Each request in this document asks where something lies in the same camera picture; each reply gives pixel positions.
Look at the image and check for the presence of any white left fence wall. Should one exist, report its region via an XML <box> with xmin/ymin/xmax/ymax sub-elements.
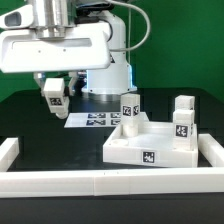
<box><xmin>0</xmin><ymin>138</ymin><xmax>19</xmax><ymax>172</ymax></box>

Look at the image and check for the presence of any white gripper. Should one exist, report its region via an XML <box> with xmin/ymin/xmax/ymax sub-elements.
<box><xmin>0</xmin><ymin>22</ymin><xmax>111</xmax><ymax>96</ymax></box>

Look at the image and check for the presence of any white marker sheet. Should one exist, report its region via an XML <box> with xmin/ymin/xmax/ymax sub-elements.
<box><xmin>65</xmin><ymin>112</ymin><xmax>149</xmax><ymax>128</ymax></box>

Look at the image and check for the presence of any white square tabletop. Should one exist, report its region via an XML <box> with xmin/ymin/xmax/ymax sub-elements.
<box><xmin>103</xmin><ymin>122</ymin><xmax>198</xmax><ymax>168</ymax></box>

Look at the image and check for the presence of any white cable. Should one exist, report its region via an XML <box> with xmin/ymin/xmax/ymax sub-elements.
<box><xmin>106</xmin><ymin>0</ymin><xmax>152</xmax><ymax>54</ymax></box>

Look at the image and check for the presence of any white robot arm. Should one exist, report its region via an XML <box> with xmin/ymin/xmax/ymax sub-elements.
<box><xmin>0</xmin><ymin>0</ymin><xmax>136</xmax><ymax>100</ymax></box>

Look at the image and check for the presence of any white right fence wall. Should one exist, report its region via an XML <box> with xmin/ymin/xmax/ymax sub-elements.
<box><xmin>198</xmin><ymin>134</ymin><xmax>224</xmax><ymax>167</ymax></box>

